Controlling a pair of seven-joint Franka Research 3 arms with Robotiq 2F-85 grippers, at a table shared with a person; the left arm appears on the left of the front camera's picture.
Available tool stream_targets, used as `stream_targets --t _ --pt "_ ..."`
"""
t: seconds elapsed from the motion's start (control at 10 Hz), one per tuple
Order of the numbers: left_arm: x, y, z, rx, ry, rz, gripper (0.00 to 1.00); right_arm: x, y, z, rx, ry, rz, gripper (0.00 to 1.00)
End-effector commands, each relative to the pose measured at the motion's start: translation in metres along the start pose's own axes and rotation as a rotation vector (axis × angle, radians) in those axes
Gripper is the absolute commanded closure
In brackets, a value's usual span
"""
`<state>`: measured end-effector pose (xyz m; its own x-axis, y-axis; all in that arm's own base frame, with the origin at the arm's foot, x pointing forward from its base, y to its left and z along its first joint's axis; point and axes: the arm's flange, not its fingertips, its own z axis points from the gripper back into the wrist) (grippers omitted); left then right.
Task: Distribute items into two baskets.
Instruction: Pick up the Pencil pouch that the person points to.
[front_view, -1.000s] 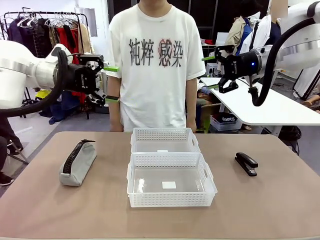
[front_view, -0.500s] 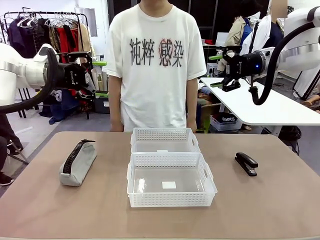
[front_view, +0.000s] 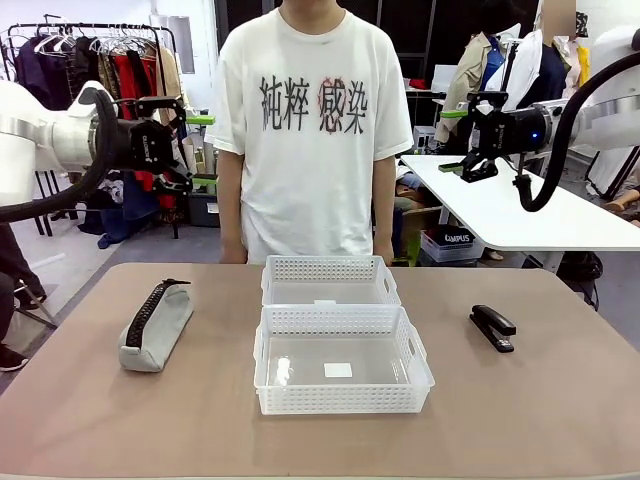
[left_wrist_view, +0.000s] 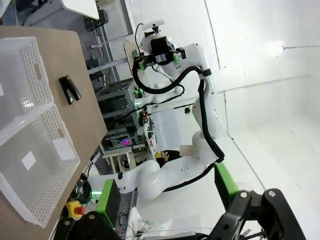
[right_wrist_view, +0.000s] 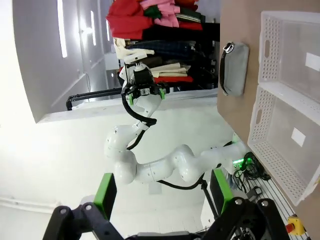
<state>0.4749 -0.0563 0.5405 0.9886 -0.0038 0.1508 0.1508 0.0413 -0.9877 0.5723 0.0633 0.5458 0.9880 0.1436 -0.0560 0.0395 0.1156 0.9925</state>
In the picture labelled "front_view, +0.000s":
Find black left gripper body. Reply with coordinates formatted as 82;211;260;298
115;117;176;174

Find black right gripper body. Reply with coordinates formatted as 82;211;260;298
474;107;547;156

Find grey zippered pencil case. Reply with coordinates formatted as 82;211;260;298
117;278;195;373

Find black stapler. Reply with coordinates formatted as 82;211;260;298
468;303;518;354

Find person's right forearm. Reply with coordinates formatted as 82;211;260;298
218;149;250;246

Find person's right hand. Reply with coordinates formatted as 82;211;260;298
219;242;250;265

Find beige coat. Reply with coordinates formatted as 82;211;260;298
434;32;507;156

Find grey storage box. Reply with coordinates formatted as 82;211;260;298
187;192;221;229

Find white table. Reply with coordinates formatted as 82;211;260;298
399;153;640;274

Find white hanging garment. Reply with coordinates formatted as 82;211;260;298
510;29;544;104

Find red hanging garment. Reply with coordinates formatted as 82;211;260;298
112;52;176;211

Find black metal clothes rack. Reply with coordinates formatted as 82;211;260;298
0;22;182;239

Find brown cardboard box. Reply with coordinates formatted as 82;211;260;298
399;204;444;261

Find white storage crate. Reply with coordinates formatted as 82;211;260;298
419;227;486;264

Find yellow garment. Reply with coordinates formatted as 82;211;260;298
577;44;592;87

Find dark navy hanging garments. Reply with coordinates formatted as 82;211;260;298
13;37;76;112

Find person in white t-shirt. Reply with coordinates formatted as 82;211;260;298
204;7;415;266

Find black bag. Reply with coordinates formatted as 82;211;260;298
557;251;601;311

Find white perforated plastic basket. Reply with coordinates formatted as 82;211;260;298
253;304;436;416
260;254;404;307

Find seated person's dark trousers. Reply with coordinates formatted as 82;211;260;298
0;222;49;346

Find black shoe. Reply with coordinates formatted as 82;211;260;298
0;344;29;372

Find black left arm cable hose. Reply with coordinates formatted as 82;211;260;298
0;89;124;224

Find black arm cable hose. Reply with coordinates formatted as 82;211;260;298
0;89;124;224
513;49;640;214

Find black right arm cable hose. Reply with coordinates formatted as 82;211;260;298
513;49;640;214

